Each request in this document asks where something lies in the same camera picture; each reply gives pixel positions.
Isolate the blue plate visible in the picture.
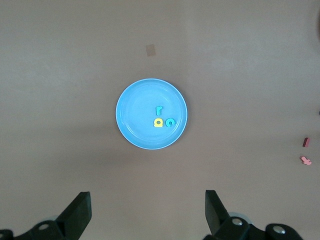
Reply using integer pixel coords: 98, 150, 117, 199
115, 78, 188, 151

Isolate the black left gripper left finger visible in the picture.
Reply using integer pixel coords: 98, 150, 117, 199
0, 191, 92, 240

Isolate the pink foam letter f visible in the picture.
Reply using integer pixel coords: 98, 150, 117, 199
299, 155, 313, 166

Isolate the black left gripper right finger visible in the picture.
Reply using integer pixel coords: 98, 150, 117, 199
204, 190, 305, 240

